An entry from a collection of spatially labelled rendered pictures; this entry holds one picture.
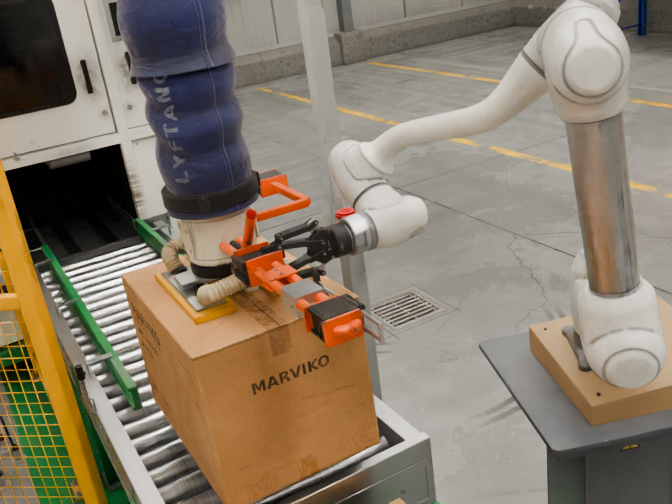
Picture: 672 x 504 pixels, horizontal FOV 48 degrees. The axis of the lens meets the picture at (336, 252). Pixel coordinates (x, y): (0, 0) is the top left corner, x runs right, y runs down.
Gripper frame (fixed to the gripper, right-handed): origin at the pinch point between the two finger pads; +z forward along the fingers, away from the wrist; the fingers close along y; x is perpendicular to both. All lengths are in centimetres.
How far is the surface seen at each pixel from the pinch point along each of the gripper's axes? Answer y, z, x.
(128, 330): 65, 11, 128
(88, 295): 65, 16, 174
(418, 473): 69, -31, -3
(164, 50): -44.9, 6.1, 17.9
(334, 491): 61, -6, -4
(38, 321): 27, 43, 72
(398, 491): 71, -24, -3
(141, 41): -47, 10, 21
